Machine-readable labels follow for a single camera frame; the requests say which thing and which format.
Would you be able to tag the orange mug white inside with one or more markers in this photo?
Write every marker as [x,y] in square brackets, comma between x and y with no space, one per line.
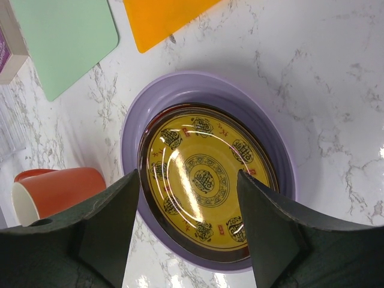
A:
[41,193]

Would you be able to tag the orange cutting mat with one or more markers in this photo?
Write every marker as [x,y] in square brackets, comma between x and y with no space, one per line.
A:
[152,21]

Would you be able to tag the white wire dish rack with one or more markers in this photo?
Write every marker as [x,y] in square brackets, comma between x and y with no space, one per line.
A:
[12,131]

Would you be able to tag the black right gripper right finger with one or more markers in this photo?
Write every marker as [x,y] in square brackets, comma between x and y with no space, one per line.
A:
[292,245]

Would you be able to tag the dark red floral plate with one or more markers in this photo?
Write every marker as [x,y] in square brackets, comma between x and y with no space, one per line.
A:
[150,150]

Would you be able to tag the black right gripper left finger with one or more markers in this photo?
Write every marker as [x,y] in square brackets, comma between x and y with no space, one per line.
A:
[84,246]

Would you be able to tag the lavender plate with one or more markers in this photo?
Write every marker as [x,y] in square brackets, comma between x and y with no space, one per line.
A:
[200,87]

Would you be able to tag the mint green clipboard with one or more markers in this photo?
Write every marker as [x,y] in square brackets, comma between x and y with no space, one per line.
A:
[65,39]

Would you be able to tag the yellow patterned plate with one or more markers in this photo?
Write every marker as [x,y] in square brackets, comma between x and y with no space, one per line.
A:
[204,180]

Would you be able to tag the purple treehouse book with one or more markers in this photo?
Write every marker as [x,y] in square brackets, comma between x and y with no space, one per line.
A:
[13,49]

